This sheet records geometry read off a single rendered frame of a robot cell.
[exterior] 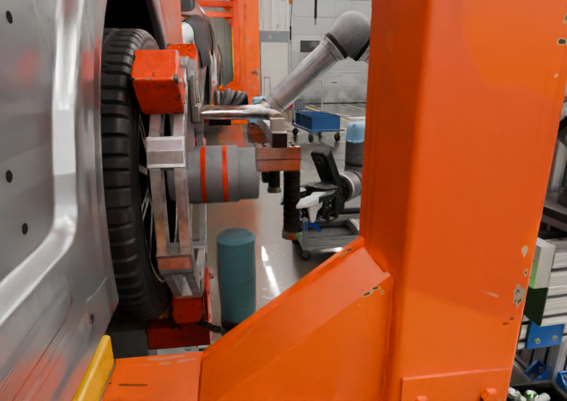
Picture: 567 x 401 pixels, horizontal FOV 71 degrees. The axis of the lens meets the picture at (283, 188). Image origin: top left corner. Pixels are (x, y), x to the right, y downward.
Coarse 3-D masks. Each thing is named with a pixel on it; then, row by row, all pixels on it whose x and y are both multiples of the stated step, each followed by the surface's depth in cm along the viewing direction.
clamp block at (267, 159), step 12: (264, 144) 79; (288, 144) 81; (264, 156) 79; (276, 156) 79; (288, 156) 79; (300, 156) 80; (264, 168) 79; (276, 168) 80; (288, 168) 80; (300, 168) 81
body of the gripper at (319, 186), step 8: (312, 184) 93; (320, 184) 93; (328, 184) 93; (344, 184) 98; (344, 192) 98; (328, 200) 92; (336, 200) 93; (344, 200) 99; (304, 208) 94; (328, 208) 93; (336, 208) 93; (304, 216) 96; (320, 216) 93; (328, 216) 91; (336, 216) 94
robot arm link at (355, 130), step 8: (352, 128) 102; (360, 128) 100; (352, 136) 102; (360, 136) 101; (352, 144) 102; (360, 144) 101; (352, 152) 103; (360, 152) 102; (352, 160) 103; (360, 160) 103
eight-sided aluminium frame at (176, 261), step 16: (192, 64) 94; (160, 128) 72; (176, 128) 71; (160, 144) 69; (176, 144) 69; (160, 160) 69; (176, 160) 69; (160, 176) 70; (176, 176) 70; (160, 192) 70; (176, 192) 71; (160, 208) 71; (160, 224) 72; (160, 240) 73; (192, 240) 115; (160, 256) 73; (176, 256) 74; (192, 256) 75; (160, 272) 76; (176, 272) 76; (192, 272) 77; (176, 288) 86; (192, 288) 87
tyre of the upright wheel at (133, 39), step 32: (128, 32) 79; (128, 64) 70; (128, 96) 67; (128, 128) 66; (128, 160) 65; (128, 192) 65; (128, 224) 66; (128, 256) 67; (128, 288) 71; (160, 288) 88; (128, 320) 84
